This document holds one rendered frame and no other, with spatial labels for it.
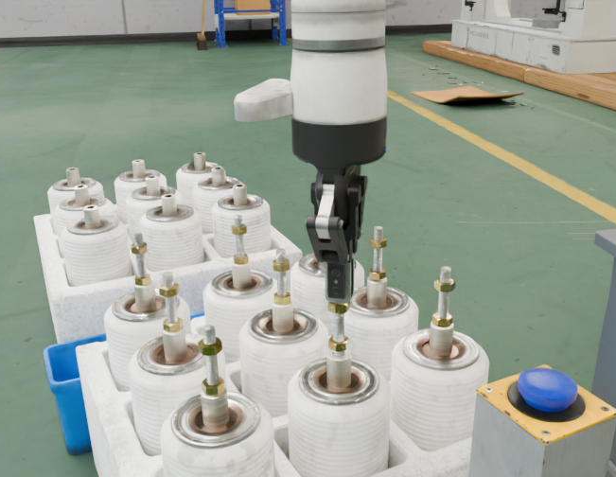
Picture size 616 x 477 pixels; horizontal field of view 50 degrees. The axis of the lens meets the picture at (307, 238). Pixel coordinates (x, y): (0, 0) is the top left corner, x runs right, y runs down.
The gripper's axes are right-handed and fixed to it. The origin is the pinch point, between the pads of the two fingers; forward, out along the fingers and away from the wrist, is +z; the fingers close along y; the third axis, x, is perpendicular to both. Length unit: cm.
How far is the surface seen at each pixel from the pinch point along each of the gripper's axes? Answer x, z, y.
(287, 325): 7.4, 9.8, 7.9
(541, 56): -39, 21, 356
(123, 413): 23.0, 17.5, -0.5
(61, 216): 54, 11, 36
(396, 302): -2.8, 10.4, 16.6
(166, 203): 36, 8, 38
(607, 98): -65, 32, 284
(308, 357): 4.6, 11.9, 5.6
